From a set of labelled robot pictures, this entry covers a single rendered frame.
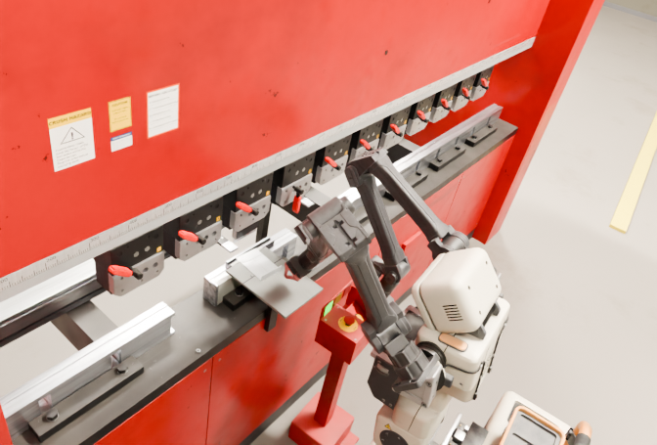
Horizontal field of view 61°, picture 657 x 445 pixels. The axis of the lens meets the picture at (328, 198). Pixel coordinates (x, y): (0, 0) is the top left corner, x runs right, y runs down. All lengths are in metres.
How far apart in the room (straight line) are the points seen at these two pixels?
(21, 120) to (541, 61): 2.83
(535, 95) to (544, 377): 1.57
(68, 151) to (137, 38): 0.25
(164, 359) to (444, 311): 0.83
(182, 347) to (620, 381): 2.50
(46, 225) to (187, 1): 0.53
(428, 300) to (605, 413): 2.04
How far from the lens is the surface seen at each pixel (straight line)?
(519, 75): 3.49
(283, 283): 1.81
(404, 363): 1.40
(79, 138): 1.19
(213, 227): 1.60
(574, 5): 3.34
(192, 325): 1.83
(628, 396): 3.51
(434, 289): 1.41
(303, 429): 2.54
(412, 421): 1.75
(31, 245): 1.27
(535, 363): 3.35
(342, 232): 1.13
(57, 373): 1.65
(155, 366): 1.74
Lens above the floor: 2.27
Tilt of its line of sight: 35 degrees down
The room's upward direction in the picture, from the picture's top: 12 degrees clockwise
